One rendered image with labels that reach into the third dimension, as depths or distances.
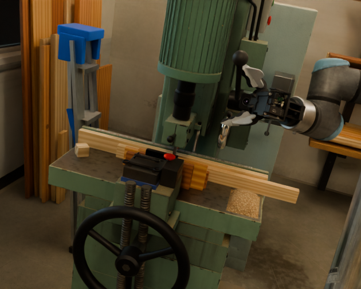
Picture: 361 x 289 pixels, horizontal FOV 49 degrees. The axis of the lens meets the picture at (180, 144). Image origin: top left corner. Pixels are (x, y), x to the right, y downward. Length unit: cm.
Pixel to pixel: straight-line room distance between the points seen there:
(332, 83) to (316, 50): 222
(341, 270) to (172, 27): 68
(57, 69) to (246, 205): 160
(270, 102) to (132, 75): 278
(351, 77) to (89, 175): 75
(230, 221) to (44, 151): 165
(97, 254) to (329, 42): 258
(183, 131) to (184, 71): 18
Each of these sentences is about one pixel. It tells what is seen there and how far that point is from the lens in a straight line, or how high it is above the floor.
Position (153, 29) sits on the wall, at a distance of 355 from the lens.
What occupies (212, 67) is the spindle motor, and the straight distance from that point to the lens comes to 106.
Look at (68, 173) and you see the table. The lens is 115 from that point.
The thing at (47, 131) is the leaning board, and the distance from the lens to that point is 250.
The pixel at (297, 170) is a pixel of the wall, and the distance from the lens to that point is 361.
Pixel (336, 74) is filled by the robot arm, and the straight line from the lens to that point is 115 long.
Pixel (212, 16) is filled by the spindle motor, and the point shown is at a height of 136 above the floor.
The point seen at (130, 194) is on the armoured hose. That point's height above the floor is 95.
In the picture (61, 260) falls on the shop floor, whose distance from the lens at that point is 225.
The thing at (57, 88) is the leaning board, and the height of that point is 74.
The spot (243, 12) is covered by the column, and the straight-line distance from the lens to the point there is 126.
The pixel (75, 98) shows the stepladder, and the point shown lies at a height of 85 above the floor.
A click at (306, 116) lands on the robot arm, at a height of 117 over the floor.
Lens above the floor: 143
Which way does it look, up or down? 22 degrees down
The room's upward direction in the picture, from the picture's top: 10 degrees clockwise
